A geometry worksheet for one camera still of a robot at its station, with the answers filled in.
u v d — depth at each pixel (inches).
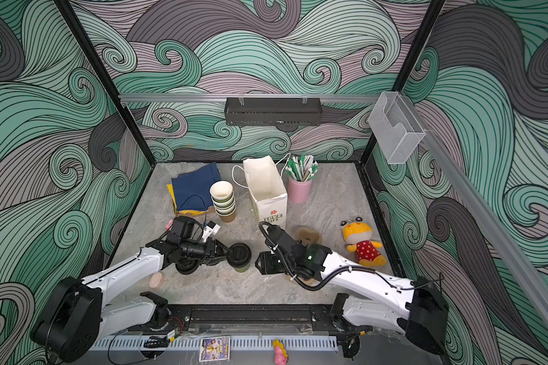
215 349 26.4
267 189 40.5
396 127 30.8
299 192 37.8
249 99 36.5
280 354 25.4
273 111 38.2
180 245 26.5
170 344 27.4
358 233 34.5
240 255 29.9
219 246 29.0
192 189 39.7
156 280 31.2
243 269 31.3
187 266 31.4
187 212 37.1
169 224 36.5
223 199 32.8
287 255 21.7
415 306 15.7
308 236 34.3
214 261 28.2
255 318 29.4
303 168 37.5
